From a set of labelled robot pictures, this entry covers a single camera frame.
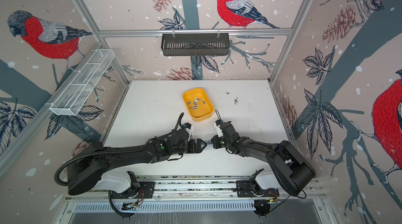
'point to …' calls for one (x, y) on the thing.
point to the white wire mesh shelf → (81, 83)
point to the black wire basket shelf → (195, 44)
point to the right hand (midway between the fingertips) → (211, 141)
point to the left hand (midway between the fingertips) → (202, 146)
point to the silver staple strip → (195, 100)
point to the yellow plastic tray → (198, 104)
